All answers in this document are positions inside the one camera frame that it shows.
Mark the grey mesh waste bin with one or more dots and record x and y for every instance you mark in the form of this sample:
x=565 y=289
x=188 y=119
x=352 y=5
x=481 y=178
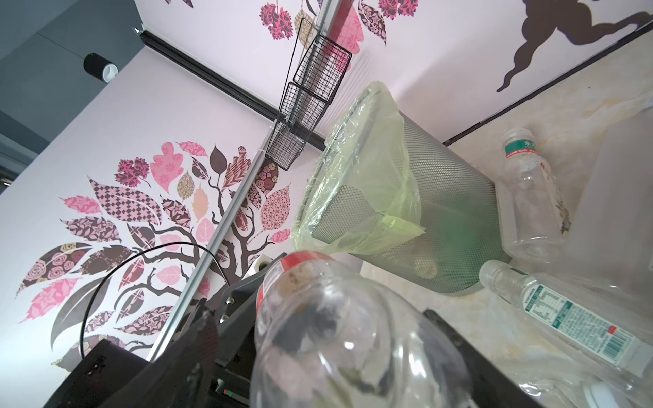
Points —
x=459 y=214

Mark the clear bottle green white label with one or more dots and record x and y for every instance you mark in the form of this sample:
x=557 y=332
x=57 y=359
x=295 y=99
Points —
x=579 y=324

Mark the black ceiling spotlight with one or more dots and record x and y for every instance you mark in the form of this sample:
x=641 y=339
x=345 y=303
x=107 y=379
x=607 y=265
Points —
x=100 y=68

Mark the clear crushed bottle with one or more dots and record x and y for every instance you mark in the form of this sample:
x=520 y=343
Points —
x=609 y=249

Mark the aluminium rail left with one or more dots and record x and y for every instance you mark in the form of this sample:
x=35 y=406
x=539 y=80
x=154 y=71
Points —
x=322 y=27

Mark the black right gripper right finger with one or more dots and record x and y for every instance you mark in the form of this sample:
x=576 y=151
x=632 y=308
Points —
x=491 y=388

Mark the clear bottle white cap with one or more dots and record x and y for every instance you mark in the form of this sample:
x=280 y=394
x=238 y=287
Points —
x=557 y=382

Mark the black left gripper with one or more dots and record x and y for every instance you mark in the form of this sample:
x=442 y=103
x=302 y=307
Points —
x=107 y=368

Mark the clear bottle red label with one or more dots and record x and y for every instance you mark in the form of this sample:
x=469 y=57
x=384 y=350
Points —
x=327 y=337

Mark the clear bottle green cap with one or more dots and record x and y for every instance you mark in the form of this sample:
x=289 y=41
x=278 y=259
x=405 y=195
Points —
x=534 y=220

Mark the black wire wall basket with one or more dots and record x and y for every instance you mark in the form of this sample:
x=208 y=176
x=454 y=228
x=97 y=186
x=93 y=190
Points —
x=311 y=87

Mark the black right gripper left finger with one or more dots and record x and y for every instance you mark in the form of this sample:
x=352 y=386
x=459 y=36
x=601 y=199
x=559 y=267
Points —
x=180 y=377

